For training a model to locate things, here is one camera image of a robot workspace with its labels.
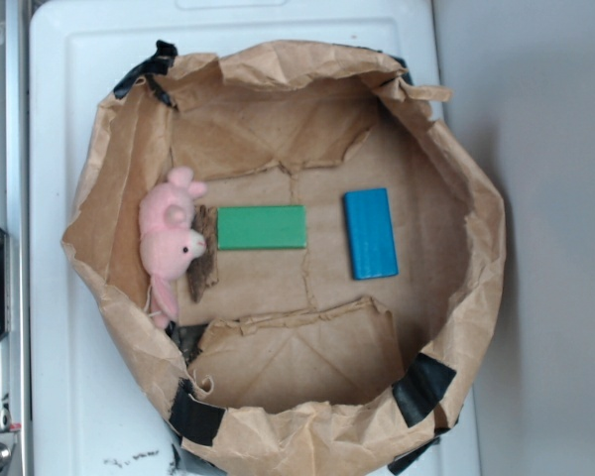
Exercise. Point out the black tape bottom left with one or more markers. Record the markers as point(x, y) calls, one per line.
point(196, 421)

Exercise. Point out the black tape bottom right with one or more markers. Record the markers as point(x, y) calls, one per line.
point(422, 388)

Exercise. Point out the brown paper bag bowl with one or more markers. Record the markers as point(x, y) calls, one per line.
point(300, 354)

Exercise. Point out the pink plush bunny toy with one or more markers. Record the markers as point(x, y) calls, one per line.
point(168, 244)

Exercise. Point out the green rectangular block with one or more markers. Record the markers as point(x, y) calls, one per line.
point(261, 227)

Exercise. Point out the blue rectangular block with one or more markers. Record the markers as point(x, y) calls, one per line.
point(370, 234)

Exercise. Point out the aluminium frame rail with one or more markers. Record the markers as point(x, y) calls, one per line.
point(16, 453)

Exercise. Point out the black tape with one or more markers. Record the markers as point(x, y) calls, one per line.
point(158, 64)
point(422, 388)
point(196, 421)

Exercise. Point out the brown bark piece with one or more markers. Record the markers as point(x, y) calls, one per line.
point(202, 273)

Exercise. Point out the black tape top left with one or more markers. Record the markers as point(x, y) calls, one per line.
point(158, 64)

